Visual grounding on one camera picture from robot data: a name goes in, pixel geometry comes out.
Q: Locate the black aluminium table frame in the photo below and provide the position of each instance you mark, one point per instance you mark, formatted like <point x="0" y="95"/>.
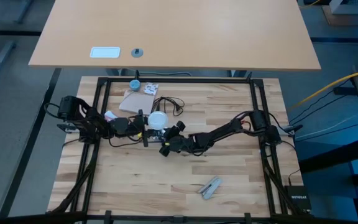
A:
<point x="182" y="80"/>

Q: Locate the light wooden desk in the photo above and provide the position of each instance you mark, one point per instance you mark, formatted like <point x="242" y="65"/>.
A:
<point x="179" y="31"/>

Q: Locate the grey stapler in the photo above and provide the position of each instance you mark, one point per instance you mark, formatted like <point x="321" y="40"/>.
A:
<point x="210" y="187"/>

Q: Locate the patterned paper card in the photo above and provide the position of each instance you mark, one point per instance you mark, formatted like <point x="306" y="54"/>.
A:
<point x="151" y="88"/>

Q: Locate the brown cardboard sheet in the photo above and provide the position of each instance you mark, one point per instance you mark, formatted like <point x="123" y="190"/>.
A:
<point x="343" y="15"/>

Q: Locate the blue tape roll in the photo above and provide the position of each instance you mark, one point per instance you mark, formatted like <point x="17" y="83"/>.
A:
<point x="135" y="84"/>

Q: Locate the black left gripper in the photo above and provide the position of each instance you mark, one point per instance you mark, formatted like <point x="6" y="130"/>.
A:
<point x="126" y="127"/>

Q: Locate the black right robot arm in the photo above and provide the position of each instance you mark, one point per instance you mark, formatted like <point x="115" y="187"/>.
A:
<point x="222" y="130"/>

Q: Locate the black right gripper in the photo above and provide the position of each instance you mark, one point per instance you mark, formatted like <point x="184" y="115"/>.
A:
<point x="182" y="144"/>

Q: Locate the white rectangular desk plate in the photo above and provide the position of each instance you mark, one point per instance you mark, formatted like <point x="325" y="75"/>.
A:
<point x="105" y="52"/>

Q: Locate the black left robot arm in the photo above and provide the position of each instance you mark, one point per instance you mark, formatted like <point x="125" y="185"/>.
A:
<point x="85" y="121"/>

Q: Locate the black network switch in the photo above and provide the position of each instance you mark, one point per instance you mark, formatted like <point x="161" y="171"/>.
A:
<point x="297" y="197"/>

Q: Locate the pink packet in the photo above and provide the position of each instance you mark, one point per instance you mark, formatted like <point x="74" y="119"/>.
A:
<point x="110" y="115"/>

